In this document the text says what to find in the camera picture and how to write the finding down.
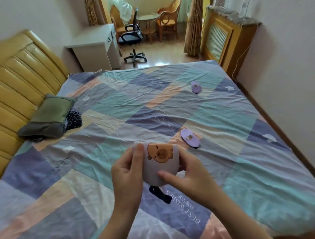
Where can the person's right hand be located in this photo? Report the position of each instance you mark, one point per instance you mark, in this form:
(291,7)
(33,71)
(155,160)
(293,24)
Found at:
(197,182)

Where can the person's left hand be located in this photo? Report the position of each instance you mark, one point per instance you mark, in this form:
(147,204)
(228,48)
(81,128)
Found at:
(128,182)

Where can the white capybara sleep mask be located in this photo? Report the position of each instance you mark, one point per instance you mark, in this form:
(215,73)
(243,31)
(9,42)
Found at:
(160,172)

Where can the purple sleep mask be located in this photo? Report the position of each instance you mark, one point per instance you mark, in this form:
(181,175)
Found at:
(196,89)
(193,141)

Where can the person's left forearm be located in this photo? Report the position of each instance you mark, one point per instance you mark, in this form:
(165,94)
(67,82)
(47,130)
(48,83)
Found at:
(120,226)

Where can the patchwork bed sheet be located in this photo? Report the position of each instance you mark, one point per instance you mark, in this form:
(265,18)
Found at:
(110,108)

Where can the yellow padded headboard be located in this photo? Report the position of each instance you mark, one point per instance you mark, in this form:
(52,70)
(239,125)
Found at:
(22,81)

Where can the dark checked cloth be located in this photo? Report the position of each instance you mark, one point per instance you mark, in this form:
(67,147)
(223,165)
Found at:
(73,120)

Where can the green grey pillow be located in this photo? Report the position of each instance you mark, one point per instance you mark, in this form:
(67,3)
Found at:
(49,115)

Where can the white desk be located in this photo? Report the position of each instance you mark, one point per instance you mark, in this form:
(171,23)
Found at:
(93,51)

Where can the black office chair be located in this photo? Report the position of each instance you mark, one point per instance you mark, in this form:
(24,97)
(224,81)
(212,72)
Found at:
(131,37)

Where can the wooden radiator cover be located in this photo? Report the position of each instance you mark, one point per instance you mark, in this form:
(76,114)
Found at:
(241,41)

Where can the brown patterned curtain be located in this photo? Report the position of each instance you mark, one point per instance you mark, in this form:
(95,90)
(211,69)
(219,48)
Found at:
(91,12)
(194,29)

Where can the wicker armchair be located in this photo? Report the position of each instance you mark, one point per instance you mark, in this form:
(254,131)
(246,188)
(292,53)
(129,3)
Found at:
(115,22)
(169,22)

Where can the round wicker glass table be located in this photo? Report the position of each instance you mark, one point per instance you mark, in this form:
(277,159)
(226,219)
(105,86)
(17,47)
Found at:
(148,17)

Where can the white cloth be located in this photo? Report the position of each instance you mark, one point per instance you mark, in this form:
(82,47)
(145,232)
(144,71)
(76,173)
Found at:
(124,9)

